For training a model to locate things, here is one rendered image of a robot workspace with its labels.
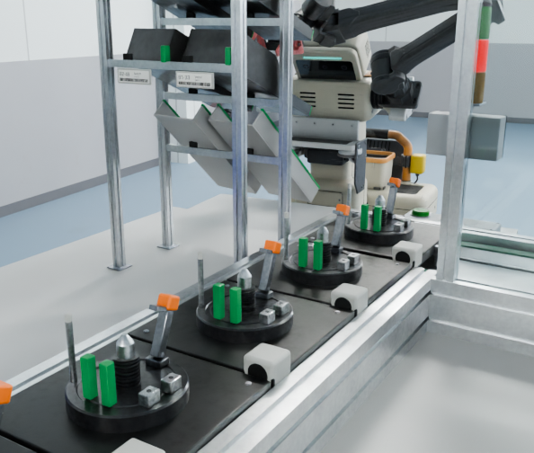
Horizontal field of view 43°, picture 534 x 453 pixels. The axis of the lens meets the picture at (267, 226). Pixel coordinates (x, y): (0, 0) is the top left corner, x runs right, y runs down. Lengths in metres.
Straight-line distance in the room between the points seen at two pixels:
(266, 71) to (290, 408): 0.77
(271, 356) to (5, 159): 4.58
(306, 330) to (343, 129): 1.20
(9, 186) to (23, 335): 4.14
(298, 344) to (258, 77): 0.62
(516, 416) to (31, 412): 0.64
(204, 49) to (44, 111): 4.28
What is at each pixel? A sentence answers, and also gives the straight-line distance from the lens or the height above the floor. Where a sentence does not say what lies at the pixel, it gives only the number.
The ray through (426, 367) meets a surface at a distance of 1.13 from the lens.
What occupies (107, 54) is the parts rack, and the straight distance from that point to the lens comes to 1.45.
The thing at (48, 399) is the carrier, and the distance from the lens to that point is 0.84.
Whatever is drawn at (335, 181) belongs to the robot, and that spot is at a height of 0.90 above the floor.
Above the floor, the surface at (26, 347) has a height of 0.86.
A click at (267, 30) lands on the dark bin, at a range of 1.51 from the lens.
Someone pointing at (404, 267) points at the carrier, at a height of 0.97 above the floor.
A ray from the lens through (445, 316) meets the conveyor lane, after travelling 1.23.
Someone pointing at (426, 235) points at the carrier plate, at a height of 0.97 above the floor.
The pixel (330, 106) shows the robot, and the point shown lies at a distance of 2.13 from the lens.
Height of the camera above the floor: 1.39
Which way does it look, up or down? 17 degrees down
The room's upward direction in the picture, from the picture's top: straight up
